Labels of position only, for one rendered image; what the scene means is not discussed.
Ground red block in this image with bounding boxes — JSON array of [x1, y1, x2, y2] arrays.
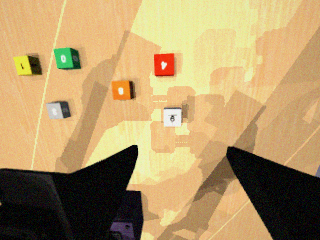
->
[[154, 53, 174, 76]]

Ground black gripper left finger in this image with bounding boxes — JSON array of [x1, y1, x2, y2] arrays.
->
[[0, 145, 138, 240]]

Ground orange block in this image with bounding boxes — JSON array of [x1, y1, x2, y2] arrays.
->
[[112, 80, 134, 100]]

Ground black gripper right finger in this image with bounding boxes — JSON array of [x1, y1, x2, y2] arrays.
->
[[226, 147, 320, 240]]

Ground green block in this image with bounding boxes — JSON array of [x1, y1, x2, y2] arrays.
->
[[53, 47, 81, 70]]

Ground yellow block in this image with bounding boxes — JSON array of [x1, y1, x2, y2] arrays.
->
[[13, 55, 42, 76]]

